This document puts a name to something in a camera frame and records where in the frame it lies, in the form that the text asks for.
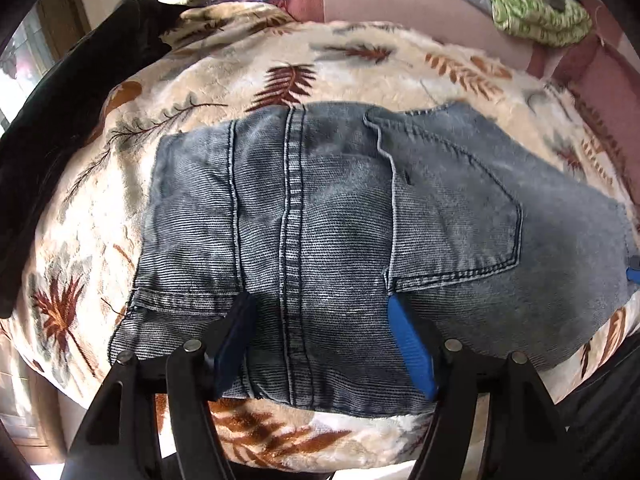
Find grey washed denim pants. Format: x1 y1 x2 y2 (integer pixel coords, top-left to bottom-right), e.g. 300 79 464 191
108 103 637 417

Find black garment pile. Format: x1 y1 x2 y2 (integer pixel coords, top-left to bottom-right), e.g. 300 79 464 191
0 0 186 318

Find green white patterned quilt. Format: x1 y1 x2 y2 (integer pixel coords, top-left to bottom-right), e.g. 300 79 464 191
490 0 592 48

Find cream leaf pattern fleece blanket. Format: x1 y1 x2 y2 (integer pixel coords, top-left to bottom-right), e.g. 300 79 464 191
1 3 639 472

